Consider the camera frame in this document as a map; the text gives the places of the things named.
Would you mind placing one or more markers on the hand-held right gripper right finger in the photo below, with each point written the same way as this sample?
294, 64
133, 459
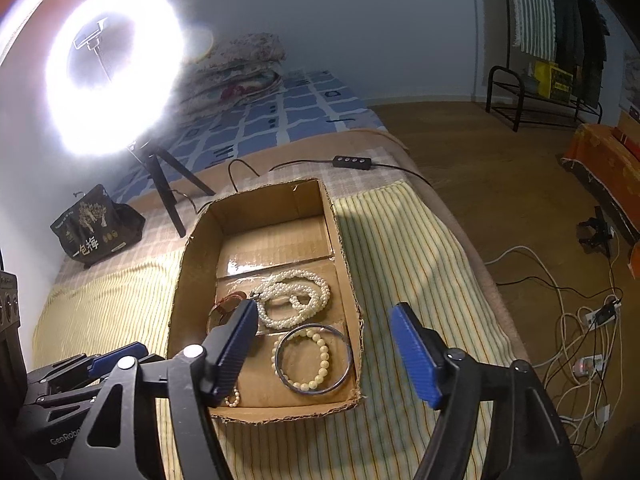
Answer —
415, 355

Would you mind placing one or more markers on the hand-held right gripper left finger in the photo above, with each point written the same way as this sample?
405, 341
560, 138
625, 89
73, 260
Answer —
235, 360

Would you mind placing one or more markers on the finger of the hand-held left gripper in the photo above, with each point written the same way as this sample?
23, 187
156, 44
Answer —
107, 362
60, 405

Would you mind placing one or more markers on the black bangle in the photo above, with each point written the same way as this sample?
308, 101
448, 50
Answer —
348, 360

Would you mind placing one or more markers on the cardboard box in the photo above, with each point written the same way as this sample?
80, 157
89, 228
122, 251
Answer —
200, 260

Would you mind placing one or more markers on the black printed bag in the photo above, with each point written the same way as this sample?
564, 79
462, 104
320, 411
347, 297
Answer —
95, 240

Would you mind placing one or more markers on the black tripod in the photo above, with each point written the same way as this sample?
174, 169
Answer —
167, 200

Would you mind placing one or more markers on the white power strip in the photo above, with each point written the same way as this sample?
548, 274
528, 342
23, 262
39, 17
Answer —
602, 312

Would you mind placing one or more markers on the beige plaid bed cover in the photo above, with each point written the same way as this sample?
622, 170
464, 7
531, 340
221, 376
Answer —
360, 155

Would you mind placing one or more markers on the black clamp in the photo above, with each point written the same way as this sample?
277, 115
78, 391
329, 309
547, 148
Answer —
595, 230

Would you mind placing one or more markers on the blue checkered bed sheet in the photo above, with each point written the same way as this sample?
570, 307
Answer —
300, 110

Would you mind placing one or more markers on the orange cloth-covered bench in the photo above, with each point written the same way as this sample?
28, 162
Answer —
605, 160

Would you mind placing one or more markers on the black clothes rack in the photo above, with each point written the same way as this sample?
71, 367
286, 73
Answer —
502, 67

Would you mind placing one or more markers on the floral quilt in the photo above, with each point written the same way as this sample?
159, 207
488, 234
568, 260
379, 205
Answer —
240, 55

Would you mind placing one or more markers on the yellow box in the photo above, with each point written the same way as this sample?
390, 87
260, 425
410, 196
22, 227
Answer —
560, 82

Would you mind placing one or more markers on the phone holder on pole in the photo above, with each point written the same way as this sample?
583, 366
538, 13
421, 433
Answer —
90, 40

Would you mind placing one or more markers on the black garment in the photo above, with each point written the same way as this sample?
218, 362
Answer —
594, 50

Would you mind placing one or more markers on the striped towel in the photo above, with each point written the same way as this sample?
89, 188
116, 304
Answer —
535, 15

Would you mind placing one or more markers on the dark grey garment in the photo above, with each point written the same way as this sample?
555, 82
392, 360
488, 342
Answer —
567, 25

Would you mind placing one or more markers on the white wall plug adapter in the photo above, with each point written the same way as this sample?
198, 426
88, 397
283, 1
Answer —
590, 366

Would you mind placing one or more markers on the wall poster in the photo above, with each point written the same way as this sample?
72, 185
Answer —
631, 85

